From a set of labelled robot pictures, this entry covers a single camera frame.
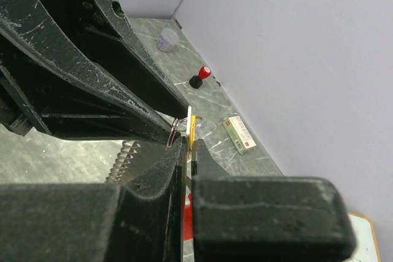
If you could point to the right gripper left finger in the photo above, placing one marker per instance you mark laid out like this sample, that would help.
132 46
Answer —
139 221

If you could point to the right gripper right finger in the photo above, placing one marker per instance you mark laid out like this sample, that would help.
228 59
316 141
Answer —
265 218

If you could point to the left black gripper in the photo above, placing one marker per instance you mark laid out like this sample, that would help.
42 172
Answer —
61 99

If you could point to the yellow capped key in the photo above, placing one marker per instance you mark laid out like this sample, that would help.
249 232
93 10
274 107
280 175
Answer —
195 122

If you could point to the saw keychain with red handle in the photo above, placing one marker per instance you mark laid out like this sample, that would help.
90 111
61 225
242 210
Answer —
133 159

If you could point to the silver key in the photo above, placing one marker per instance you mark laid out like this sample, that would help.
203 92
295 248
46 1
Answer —
187 133

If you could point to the clear plastic cup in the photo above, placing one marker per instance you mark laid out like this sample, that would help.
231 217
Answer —
167 40

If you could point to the white green cardboard box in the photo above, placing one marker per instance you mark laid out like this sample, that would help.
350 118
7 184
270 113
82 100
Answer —
239 134

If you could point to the red black stamp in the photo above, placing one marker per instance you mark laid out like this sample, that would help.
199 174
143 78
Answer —
197 80

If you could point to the small whiteboard with wooden frame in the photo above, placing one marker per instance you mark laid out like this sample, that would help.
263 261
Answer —
367 247

